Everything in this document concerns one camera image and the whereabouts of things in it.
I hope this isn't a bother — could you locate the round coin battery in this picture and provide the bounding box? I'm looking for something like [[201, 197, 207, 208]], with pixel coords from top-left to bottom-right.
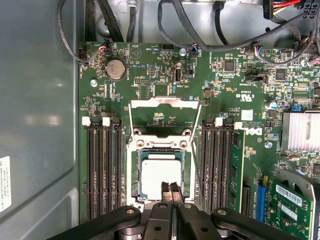
[[104, 59, 126, 81]]

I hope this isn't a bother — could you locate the white clip RAM slot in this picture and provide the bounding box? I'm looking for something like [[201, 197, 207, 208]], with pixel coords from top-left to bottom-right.
[[82, 116, 97, 221], [102, 116, 116, 221], [229, 121, 247, 215], [210, 117, 223, 211]]

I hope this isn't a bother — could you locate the green RAM stick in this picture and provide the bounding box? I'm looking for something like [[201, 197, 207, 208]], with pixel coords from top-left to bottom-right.
[[229, 128, 246, 213]]

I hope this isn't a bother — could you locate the open PC case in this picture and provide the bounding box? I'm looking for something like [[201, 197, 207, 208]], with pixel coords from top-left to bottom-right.
[[0, 0, 320, 240]]

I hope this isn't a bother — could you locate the black power connector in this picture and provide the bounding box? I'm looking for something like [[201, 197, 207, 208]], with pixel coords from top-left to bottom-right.
[[262, 0, 320, 25]]

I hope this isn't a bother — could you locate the blue expansion slot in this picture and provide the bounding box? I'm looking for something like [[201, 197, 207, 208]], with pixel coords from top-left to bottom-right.
[[256, 176, 270, 223]]

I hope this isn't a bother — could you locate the black case cable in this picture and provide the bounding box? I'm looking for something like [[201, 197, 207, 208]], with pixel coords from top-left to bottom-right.
[[84, 0, 99, 43], [96, 0, 125, 43], [126, 0, 139, 43], [213, 0, 230, 46]]

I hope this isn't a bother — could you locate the thick dark case cable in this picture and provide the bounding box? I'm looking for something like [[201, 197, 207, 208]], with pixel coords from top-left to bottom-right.
[[157, 0, 320, 52]]

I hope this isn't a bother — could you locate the silver CPU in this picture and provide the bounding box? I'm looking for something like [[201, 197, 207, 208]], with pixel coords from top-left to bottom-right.
[[138, 149, 192, 201]]

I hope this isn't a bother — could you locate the CPU socket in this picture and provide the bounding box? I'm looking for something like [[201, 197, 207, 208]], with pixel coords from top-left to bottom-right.
[[126, 141, 198, 208]]

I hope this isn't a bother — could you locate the graphics card with black cooler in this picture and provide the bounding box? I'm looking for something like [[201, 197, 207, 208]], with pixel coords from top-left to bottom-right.
[[254, 169, 320, 240]]

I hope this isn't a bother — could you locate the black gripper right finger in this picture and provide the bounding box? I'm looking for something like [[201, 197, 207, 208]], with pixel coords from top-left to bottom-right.
[[172, 181, 301, 240]]

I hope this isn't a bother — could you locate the metal socket cover frame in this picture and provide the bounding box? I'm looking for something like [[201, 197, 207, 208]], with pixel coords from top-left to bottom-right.
[[127, 95, 203, 148]]

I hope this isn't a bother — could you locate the silver chipset heatsink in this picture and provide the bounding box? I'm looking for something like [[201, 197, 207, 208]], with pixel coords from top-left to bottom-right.
[[281, 111, 320, 154]]

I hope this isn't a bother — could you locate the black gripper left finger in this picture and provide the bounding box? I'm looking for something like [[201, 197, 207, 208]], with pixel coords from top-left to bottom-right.
[[46, 181, 174, 240]]

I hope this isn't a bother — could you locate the thin metal locking lever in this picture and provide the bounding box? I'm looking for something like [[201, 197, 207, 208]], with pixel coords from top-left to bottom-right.
[[189, 139, 206, 203]]

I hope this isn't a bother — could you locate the green motherboard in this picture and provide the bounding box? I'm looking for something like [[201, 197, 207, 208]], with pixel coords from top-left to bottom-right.
[[78, 41, 320, 226]]

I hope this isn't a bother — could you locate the dark fan wire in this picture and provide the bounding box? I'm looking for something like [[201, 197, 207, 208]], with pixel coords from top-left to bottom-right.
[[56, 0, 90, 67]]

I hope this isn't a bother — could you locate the internal USB port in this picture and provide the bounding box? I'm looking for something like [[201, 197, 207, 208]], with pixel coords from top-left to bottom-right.
[[173, 62, 183, 85]]

